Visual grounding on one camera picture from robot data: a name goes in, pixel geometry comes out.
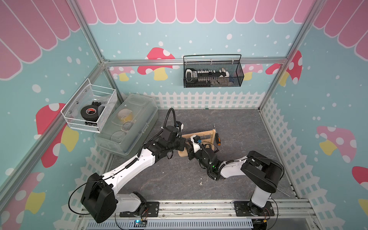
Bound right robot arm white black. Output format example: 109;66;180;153
186;143;285;217

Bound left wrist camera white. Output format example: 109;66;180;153
174;121;184;132

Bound black wire mesh basket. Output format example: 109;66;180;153
183;54;244;88

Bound orange black screwdriver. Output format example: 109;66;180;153
213;124;221;146

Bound black tape roll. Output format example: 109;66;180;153
80;105;99;122

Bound translucent green storage box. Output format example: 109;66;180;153
94;94;158;159

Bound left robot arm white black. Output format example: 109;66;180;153
80;108;186;223

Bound wooden jewelry display stand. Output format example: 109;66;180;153
178;129;216;157

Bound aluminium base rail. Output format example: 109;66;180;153
75;199;323;230

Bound clear acrylic wall bin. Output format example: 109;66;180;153
61;79;117;133

